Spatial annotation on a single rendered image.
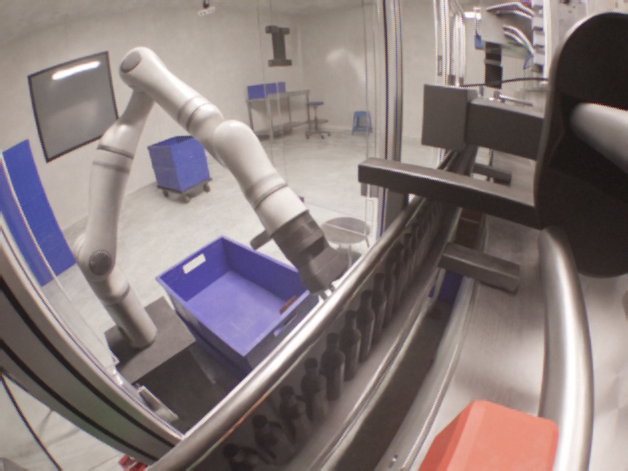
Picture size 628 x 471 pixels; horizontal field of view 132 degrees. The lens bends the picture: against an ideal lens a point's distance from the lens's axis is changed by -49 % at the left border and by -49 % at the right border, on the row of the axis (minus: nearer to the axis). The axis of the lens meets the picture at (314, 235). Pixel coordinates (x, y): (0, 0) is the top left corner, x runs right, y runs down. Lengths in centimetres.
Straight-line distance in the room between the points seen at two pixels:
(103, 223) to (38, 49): 380
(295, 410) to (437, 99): 42
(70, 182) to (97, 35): 201
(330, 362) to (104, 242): 53
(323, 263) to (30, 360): 40
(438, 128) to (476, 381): 35
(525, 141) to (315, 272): 39
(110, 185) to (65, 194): 353
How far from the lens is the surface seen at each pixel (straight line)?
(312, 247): 42
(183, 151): 293
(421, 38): 543
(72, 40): 430
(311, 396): 17
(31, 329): 29
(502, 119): 46
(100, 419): 39
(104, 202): 60
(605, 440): 31
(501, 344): 37
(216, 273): 140
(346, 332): 18
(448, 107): 44
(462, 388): 31
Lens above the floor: 109
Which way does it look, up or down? 33 degrees down
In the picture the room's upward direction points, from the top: 4 degrees counter-clockwise
